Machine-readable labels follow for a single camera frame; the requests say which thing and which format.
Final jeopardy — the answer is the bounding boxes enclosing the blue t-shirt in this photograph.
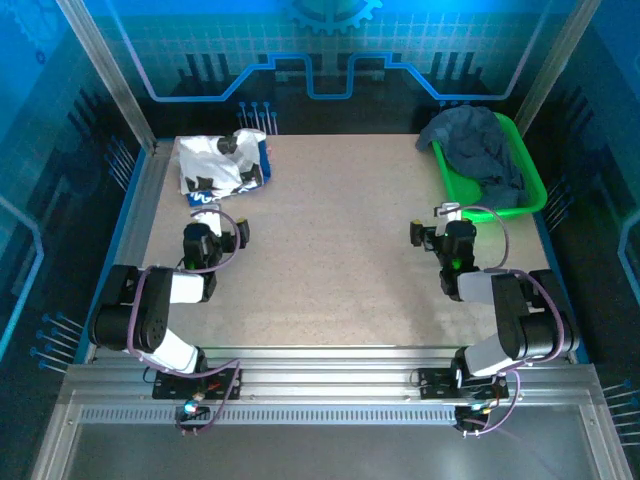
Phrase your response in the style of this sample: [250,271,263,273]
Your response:
[415,104,529,210]

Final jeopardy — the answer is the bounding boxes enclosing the green plastic basket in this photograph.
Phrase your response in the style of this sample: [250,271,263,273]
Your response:
[430,112,549,221]

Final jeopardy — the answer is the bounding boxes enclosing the white printed t-shirt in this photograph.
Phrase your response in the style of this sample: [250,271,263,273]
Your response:
[172,128,274,209]

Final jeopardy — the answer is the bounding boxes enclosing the small lit controller board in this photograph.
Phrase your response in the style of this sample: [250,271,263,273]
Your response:
[174,399,211,424]
[454,402,494,431]

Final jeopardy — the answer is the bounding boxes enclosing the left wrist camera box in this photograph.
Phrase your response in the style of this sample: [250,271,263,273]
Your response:
[189,203,224,236]

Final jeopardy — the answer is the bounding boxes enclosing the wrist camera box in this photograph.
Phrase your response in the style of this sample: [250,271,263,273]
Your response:
[189,203,224,236]
[433,201,464,224]

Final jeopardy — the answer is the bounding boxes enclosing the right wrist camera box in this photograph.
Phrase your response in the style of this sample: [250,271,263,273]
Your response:
[433,201,464,224]

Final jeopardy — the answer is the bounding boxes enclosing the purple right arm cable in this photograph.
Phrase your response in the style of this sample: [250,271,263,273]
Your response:
[459,204,566,436]

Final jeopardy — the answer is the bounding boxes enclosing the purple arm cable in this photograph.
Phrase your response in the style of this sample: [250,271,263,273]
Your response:
[459,204,566,436]
[127,208,246,436]

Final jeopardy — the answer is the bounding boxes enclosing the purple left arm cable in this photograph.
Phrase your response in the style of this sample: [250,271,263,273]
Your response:
[127,208,246,436]

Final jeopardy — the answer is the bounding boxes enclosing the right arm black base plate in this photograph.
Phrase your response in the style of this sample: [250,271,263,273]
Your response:
[417,367,509,401]

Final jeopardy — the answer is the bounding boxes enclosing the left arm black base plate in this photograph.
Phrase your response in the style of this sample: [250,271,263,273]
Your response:
[152,367,244,401]

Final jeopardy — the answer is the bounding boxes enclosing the aluminium frame rail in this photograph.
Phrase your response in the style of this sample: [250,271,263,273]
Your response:
[29,344,636,480]

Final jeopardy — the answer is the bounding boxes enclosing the slotted grey cable duct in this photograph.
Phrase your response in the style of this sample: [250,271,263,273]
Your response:
[79,407,459,426]

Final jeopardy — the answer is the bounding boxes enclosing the aluminium frame post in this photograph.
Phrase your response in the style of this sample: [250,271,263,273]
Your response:
[514,0,601,136]
[54,0,159,154]

